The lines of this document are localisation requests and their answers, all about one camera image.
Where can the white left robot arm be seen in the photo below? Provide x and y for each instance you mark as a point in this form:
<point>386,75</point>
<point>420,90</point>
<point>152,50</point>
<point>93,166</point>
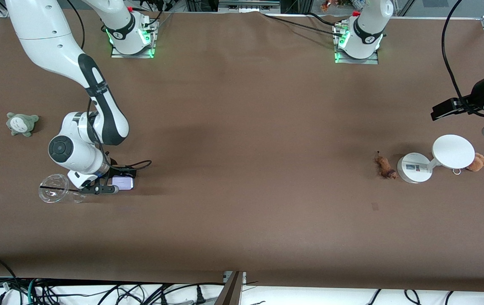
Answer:
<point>369,25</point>

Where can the grey totoro plush toy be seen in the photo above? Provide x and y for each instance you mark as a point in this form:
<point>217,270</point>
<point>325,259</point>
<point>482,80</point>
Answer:
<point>22,124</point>

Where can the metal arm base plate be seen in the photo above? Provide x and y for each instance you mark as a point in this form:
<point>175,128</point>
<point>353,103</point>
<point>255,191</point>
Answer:
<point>134,50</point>
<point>358,60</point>

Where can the purple smartphone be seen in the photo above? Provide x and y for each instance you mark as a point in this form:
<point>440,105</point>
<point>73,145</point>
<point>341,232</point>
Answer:
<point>124,183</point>

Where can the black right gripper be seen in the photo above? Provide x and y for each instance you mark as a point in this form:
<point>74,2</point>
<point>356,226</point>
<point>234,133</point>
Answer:
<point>115,168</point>

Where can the thin black straw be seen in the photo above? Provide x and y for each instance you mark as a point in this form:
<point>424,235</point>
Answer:
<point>62,189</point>

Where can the clear plastic cup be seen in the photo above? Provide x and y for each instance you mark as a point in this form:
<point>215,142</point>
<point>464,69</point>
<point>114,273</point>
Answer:
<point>53,194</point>

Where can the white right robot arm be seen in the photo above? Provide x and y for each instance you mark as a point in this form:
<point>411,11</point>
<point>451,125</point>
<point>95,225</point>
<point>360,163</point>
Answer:
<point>47,29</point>

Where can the white round desk lamp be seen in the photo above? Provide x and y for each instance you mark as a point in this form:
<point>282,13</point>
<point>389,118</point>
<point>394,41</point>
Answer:
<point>453,151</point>

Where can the brown toy dog figurine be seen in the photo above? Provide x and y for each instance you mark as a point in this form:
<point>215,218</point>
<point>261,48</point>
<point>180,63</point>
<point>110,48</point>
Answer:
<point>384,164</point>

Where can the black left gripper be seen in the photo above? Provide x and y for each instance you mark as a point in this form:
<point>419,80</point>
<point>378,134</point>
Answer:
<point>477,92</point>

